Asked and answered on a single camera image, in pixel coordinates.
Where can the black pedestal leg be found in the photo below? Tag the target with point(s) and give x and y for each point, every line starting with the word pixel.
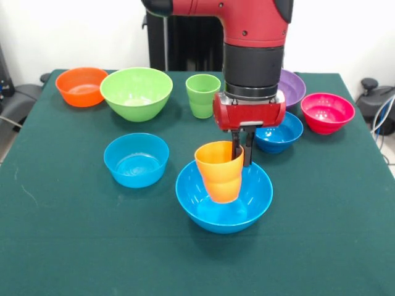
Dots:
pixel 370 101
pixel 24 95

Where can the orange cup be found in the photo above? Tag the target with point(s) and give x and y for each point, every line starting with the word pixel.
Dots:
pixel 220 179

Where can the large light blue bowl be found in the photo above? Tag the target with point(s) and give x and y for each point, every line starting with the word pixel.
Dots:
pixel 222 222

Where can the small light blue bowl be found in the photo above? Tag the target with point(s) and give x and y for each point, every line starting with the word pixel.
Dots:
pixel 135 175

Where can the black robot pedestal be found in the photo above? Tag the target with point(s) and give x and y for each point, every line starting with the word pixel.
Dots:
pixel 185 40

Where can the large purple bowl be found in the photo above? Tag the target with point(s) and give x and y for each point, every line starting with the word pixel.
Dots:
pixel 294 89

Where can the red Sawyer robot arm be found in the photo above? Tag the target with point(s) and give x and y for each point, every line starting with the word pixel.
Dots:
pixel 253 31

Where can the small pink bowl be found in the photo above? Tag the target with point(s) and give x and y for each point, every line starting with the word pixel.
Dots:
pixel 327 124

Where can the small dark blue bowl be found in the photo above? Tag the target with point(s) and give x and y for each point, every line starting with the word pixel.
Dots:
pixel 277 143

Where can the green cup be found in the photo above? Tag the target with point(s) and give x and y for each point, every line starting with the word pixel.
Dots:
pixel 200 105

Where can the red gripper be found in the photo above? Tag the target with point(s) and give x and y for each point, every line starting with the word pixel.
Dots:
pixel 250 114

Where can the orange bowl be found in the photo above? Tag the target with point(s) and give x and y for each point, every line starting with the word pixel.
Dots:
pixel 81 95

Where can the dark green table cloth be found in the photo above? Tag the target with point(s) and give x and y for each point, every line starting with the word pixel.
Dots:
pixel 197 262

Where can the large green bowl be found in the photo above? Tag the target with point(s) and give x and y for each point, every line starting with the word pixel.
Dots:
pixel 135 108

